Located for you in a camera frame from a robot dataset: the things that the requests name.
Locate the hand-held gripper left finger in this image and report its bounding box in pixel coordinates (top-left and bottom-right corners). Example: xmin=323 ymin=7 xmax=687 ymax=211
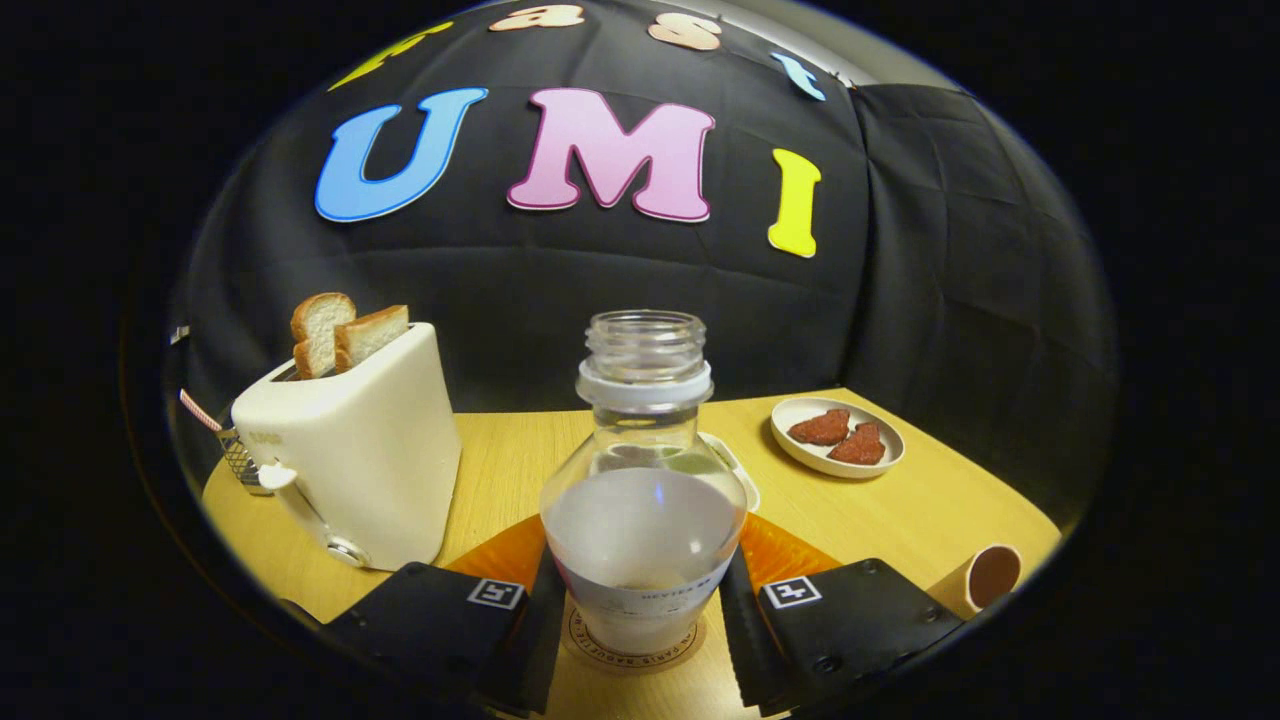
xmin=285 ymin=515 xmax=567 ymax=718

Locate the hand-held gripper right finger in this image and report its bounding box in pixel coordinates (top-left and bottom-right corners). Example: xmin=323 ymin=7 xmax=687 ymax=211
xmin=720 ymin=513 xmax=966 ymax=716

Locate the round wooden coaster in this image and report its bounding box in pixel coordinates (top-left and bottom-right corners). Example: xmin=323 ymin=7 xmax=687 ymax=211
xmin=560 ymin=590 xmax=708 ymax=676

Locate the clear plastic juice bottle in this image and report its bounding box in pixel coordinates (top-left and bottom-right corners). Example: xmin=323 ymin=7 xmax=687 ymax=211
xmin=540 ymin=310 xmax=749 ymax=658

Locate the cream cup with wooden handle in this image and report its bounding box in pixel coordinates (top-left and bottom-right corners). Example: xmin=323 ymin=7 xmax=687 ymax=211
xmin=928 ymin=544 xmax=1024 ymax=619

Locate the white divided bean dish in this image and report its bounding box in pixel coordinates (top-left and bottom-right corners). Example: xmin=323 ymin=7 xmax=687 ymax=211
xmin=700 ymin=432 xmax=761 ymax=513

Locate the wooden table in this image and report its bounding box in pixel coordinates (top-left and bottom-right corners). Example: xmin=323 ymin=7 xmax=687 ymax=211
xmin=202 ymin=388 xmax=1063 ymax=720

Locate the white round plate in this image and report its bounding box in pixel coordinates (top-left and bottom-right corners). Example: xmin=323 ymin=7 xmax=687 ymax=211
xmin=770 ymin=397 xmax=906 ymax=480

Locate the red meat piece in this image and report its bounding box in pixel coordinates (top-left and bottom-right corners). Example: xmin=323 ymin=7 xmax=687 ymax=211
xmin=787 ymin=408 xmax=851 ymax=447
xmin=827 ymin=422 xmax=887 ymax=467

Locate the cream toaster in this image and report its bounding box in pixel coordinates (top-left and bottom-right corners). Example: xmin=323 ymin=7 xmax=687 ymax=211
xmin=231 ymin=322 xmax=463 ymax=573

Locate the toasted bread slice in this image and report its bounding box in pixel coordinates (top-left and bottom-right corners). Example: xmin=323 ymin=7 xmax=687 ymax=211
xmin=334 ymin=305 xmax=410 ymax=374
xmin=291 ymin=292 xmax=357 ymax=380

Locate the red striped straw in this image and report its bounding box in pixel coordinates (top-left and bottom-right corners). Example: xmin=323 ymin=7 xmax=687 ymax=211
xmin=179 ymin=389 xmax=225 ymax=433

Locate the wire mesh holder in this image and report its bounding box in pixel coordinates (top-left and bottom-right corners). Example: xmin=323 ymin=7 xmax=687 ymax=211
xmin=218 ymin=400 xmax=271 ymax=496

